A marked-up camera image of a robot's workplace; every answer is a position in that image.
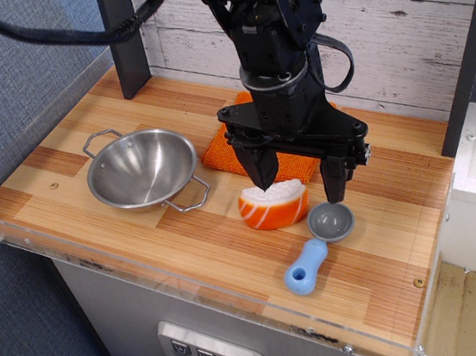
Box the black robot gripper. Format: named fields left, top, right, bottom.
left=217, top=79, right=372, bottom=203

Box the stainless steel bowl with handles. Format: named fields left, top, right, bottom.
left=83, top=128, right=210, bottom=213

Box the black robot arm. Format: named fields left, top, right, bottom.
left=202, top=0, right=371, bottom=203

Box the orange knitted cloth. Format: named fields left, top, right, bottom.
left=192, top=79, right=347, bottom=196

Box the toy salmon sushi piece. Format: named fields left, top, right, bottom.
left=238, top=178, right=310, bottom=230

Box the blue grey toy scoop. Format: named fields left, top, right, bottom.
left=284, top=202, right=355, bottom=296

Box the clear acrylic table guard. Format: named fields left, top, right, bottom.
left=0, top=5, right=476, bottom=356

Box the grey cabinet with button panel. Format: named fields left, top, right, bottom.
left=50, top=218, right=389, bottom=356

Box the black braided cable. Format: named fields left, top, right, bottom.
left=0, top=0, right=172, bottom=59

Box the dark left support post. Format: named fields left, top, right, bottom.
left=97, top=0, right=152, bottom=99

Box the dark support post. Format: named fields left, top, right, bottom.
left=441, top=0, right=476, bottom=158
left=97, top=0, right=152, bottom=99

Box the dark right support post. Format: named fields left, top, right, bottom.
left=441, top=0, right=476, bottom=158

